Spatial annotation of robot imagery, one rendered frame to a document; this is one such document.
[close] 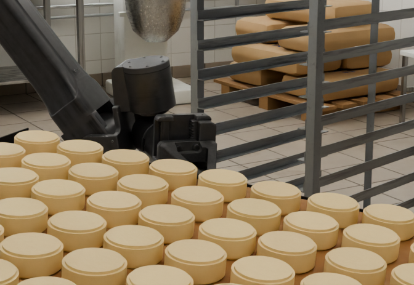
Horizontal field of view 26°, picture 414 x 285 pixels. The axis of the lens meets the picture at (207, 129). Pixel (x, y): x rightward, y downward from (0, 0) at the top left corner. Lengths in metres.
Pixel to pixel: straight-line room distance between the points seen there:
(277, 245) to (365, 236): 0.09
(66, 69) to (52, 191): 0.31
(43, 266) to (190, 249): 0.12
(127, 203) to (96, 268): 0.14
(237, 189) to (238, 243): 0.14
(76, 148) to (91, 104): 0.15
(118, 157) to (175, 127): 0.10
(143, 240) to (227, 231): 0.08
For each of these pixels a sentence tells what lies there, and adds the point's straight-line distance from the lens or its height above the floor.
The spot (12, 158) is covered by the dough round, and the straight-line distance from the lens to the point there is 0.94.
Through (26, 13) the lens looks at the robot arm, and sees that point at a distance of 1.13.
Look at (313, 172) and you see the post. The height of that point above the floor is 0.56.
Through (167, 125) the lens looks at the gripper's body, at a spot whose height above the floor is 1.02.
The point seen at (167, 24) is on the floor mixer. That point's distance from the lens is 6.01.
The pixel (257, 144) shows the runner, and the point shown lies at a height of 0.51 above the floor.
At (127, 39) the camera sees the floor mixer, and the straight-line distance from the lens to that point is 6.34.
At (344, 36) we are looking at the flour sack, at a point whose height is 0.52.
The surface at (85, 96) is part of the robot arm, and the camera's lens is 1.11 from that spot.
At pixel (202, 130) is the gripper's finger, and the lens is 1.01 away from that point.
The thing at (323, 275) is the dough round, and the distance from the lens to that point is 0.71.
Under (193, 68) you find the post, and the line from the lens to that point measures 2.75.
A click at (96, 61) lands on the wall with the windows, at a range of 6.80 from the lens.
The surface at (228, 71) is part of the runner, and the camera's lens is 2.84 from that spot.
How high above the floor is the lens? 1.25
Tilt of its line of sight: 13 degrees down
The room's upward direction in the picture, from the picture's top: straight up
